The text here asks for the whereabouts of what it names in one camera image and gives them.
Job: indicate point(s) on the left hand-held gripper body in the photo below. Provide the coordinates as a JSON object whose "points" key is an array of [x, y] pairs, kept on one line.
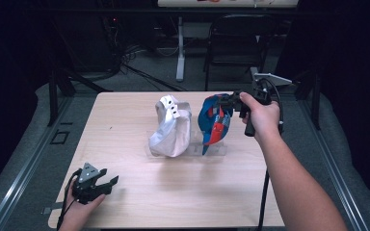
{"points": [[85, 191]]}

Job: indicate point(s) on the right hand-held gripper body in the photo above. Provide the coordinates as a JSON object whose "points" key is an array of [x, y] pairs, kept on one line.
{"points": [[263, 93]]}

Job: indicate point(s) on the blue and orange cap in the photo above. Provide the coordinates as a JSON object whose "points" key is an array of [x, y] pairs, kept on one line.
{"points": [[213, 128]]}

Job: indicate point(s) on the white cap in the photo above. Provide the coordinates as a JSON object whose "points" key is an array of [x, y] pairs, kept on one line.
{"points": [[173, 134]]}

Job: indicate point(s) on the person's left hand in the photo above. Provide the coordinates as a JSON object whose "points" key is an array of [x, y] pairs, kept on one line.
{"points": [[77, 215]]}

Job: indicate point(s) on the person's right hand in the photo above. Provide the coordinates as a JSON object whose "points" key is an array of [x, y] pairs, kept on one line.
{"points": [[265, 118]]}

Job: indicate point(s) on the black metal stand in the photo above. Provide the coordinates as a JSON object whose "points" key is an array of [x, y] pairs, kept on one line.
{"points": [[53, 96], [316, 99]]}

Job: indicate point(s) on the black folding chair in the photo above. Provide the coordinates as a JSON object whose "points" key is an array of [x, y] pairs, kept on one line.
{"points": [[237, 41]]}

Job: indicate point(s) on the white desk leg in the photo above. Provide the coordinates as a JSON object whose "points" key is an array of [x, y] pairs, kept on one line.
{"points": [[180, 57]]}

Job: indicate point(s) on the aluminium floor rail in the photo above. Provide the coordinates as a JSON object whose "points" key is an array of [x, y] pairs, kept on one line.
{"points": [[330, 166], [22, 166]]}

